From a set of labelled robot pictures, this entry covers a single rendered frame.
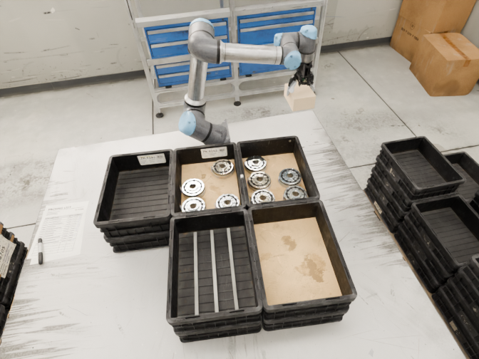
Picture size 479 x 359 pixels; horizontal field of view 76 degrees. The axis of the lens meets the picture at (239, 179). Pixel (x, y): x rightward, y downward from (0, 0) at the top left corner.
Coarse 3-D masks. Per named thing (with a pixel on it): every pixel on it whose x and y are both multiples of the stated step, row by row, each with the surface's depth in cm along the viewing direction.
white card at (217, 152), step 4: (212, 148) 148; (216, 148) 148; (220, 148) 148; (224, 148) 148; (204, 152) 149; (208, 152) 149; (212, 152) 150; (216, 152) 150; (220, 152) 150; (224, 152) 150; (204, 156) 151; (208, 156) 151; (212, 156) 151; (216, 156) 152; (220, 156) 152
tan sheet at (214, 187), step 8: (232, 160) 154; (184, 168) 152; (192, 168) 151; (200, 168) 151; (208, 168) 151; (184, 176) 148; (192, 176) 148; (200, 176) 148; (208, 176) 147; (232, 176) 147; (208, 184) 144; (216, 184) 143; (224, 184) 143; (232, 184) 143; (208, 192) 140; (216, 192) 140; (224, 192) 140; (232, 192) 140; (184, 200) 138; (208, 200) 137; (216, 200) 137; (208, 208) 134
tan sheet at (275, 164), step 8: (272, 160) 153; (280, 160) 152; (288, 160) 152; (272, 168) 149; (280, 168) 149; (296, 168) 148; (248, 176) 146; (272, 176) 146; (248, 184) 143; (272, 184) 142; (248, 192) 139; (272, 192) 139; (280, 192) 139; (280, 200) 136
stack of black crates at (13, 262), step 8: (8, 232) 183; (16, 240) 189; (16, 248) 188; (24, 248) 196; (16, 256) 186; (24, 256) 193; (16, 264) 184; (8, 272) 176; (16, 272) 185; (0, 280) 170; (8, 280) 176; (16, 280) 183; (0, 288) 168; (8, 288) 173; (0, 296) 168; (8, 296) 172; (8, 304) 173
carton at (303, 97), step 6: (294, 90) 165; (300, 90) 165; (306, 90) 165; (312, 90) 164; (288, 96) 168; (294, 96) 162; (300, 96) 161; (306, 96) 161; (312, 96) 161; (288, 102) 170; (294, 102) 161; (300, 102) 162; (306, 102) 163; (312, 102) 163; (294, 108) 164; (300, 108) 165; (306, 108) 166
